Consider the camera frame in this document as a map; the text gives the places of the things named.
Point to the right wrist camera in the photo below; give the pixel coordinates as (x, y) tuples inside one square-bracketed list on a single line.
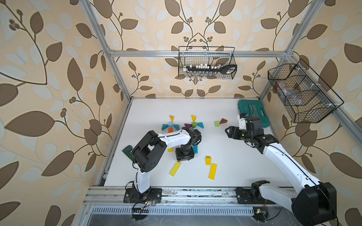
[(242, 121)]

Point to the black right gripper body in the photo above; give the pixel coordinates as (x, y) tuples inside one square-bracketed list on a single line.
[(241, 134)]

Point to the aluminium front rail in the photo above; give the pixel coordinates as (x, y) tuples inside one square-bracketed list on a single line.
[(193, 196)]

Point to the black wire basket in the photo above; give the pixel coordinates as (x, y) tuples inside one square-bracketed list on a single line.
[(205, 55), (320, 98)]

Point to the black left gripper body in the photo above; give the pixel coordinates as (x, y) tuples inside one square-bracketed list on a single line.
[(185, 154)]

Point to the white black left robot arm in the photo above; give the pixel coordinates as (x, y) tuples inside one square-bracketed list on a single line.
[(148, 152)]

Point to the yellow-green rectangular block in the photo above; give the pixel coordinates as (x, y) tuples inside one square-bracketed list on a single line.
[(175, 168)]

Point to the black wire basket back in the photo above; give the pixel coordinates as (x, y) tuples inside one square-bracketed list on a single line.
[(205, 55)]

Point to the brown wooden block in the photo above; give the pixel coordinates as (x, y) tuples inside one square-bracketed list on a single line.
[(223, 121)]

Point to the dark green pipe wrench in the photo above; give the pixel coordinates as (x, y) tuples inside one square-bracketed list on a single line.
[(128, 151)]

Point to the green plastic tool case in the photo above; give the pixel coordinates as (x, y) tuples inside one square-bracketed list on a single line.
[(254, 108)]

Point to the plastic bag in basket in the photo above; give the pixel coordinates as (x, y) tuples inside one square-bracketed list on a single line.
[(290, 96)]

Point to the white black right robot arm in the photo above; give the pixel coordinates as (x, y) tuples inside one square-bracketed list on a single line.
[(312, 202)]

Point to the socket set rail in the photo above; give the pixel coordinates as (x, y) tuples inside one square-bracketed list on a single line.
[(206, 70)]

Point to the black wire basket right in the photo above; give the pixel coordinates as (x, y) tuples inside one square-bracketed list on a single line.
[(320, 98)]

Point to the aluminium frame post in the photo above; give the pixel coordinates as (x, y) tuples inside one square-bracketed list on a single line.
[(287, 55)]

